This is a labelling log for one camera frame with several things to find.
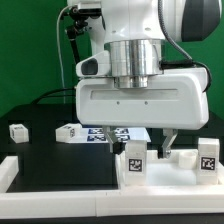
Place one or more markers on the black camera on mount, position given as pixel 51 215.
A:
pixel 80 17

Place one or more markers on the white square table top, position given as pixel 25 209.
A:
pixel 177 174

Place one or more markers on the white U-shaped fence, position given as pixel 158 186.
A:
pixel 97 203

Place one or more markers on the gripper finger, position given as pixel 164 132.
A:
pixel 164 151
pixel 114 144

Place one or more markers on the fiducial marker sheet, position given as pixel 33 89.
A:
pixel 95 135

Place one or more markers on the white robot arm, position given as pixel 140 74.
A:
pixel 126 82

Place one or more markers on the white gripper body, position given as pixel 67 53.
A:
pixel 174 100

